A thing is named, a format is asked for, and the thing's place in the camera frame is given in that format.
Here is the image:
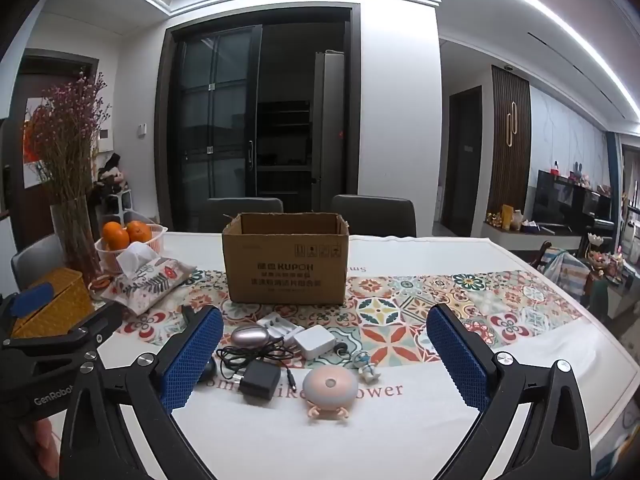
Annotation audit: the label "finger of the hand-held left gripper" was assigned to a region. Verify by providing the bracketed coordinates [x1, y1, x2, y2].
[0, 302, 124, 361]
[0, 282, 55, 333]

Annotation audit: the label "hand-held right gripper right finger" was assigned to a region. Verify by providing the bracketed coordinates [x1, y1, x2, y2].
[426, 302, 593, 480]

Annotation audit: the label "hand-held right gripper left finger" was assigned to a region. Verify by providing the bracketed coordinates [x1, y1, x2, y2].
[59, 304, 226, 480]

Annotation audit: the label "silver egg-shaped device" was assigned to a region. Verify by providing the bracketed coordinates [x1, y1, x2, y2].
[231, 326, 273, 352]

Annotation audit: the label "white power adapter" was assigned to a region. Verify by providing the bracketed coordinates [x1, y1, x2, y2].
[292, 325, 337, 361]

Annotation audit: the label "brown cardboard box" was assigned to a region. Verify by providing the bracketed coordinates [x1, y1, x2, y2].
[221, 212, 351, 306]

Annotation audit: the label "person's left hand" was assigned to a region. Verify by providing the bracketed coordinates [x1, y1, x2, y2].
[31, 417, 60, 478]

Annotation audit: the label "yellow woven box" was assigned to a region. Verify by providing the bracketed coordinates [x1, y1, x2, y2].
[10, 267, 96, 338]

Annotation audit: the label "light grey chair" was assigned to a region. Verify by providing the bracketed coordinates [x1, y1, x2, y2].
[10, 234, 63, 291]

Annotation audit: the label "floral tissue pack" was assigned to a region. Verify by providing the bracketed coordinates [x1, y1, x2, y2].
[102, 242, 198, 313]

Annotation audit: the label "glass vase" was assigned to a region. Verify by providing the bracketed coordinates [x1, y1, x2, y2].
[50, 197, 103, 286]

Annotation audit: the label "small astronaut figurine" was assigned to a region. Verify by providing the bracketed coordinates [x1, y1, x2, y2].
[351, 350, 381, 382]

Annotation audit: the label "orange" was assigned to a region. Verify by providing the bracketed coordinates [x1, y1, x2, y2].
[125, 220, 153, 243]
[102, 221, 130, 251]

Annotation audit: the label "white battery charger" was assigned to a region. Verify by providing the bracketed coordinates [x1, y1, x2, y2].
[256, 311, 305, 348]

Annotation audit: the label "white fruit basket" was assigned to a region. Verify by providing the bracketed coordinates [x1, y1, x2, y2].
[95, 222, 168, 273]

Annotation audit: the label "white shelf with plush toys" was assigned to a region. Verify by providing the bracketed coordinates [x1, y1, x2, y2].
[95, 152, 133, 226]

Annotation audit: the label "pink round toy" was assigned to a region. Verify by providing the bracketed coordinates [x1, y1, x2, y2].
[302, 366, 358, 423]

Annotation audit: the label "white television cabinet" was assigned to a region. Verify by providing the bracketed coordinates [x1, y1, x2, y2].
[482, 220, 586, 261]

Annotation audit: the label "chair draped with striped cloth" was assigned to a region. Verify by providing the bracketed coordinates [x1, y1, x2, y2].
[537, 240, 591, 306]

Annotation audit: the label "dark grey dining chair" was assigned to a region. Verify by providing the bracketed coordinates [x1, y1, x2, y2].
[200, 197, 284, 233]
[330, 194, 417, 237]

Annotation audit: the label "dried purple flowers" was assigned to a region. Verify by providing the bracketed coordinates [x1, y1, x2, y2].
[22, 72, 113, 211]

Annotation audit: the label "black television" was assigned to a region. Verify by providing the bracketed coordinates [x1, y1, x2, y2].
[532, 170, 613, 233]

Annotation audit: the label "dark interior door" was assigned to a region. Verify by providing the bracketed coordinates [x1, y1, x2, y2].
[447, 85, 483, 236]

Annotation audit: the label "black sliding glass door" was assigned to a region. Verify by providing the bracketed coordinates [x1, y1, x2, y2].
[155, 2, 361, 233]

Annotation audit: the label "black power adapter with cable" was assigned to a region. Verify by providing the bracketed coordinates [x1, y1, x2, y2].
[215, 341, 301, 407]

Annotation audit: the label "slatted wood wall panel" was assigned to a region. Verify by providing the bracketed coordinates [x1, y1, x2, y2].
[487, 65, 532, 221]

